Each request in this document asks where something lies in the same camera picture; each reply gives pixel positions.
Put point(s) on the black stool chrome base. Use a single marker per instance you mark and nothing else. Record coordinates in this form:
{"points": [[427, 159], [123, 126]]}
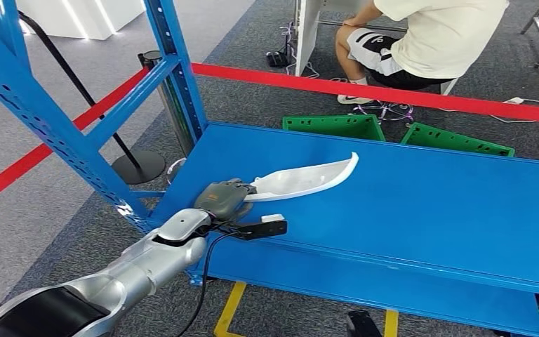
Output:
{"points": [[386, 111]]}

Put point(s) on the white curved plastic shell part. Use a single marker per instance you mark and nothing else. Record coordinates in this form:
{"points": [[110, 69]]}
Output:
{"points": [[306, 181]]}

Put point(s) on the blue metal shelf board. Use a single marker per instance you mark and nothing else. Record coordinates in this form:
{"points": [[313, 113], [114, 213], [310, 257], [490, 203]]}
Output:
{"points": [[413, 209], [344, 290]]}

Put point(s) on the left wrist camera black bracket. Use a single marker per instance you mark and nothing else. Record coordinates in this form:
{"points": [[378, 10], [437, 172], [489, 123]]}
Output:
{"points": [[269, 230]]}

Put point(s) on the thin black post round base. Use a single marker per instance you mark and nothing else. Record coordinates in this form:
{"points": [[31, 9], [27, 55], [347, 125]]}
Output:
{"points": [[138, 167]]}

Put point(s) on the blue metal shelf rack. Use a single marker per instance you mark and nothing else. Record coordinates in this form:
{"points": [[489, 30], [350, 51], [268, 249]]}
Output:
{"points": [[41, 130]]}

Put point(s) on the black floor device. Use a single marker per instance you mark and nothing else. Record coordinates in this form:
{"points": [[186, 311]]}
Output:
{"points": [[278, 59]]}

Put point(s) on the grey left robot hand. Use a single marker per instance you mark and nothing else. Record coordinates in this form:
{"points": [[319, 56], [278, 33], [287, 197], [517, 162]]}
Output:
{"points": [[225, 200]]}

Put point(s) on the red barrier belt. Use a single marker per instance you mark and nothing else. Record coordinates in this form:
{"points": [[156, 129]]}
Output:
{"points": [[390, 94], [14, 169]]}

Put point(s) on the white desk panel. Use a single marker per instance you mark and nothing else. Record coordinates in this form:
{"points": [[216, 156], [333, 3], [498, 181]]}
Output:
{"points": [[306, 42]]}

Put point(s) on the seated person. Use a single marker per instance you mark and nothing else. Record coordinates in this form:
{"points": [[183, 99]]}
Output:
{"points": [[441, 37]]}

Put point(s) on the white power strip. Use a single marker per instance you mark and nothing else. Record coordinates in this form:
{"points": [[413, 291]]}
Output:
{"points": [[512, 100]]}

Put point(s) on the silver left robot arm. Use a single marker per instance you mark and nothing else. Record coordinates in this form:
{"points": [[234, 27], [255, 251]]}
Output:
{"points": [[158, 260]]}

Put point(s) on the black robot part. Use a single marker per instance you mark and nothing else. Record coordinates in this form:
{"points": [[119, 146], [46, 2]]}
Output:
{"points": [[362, 325]]}

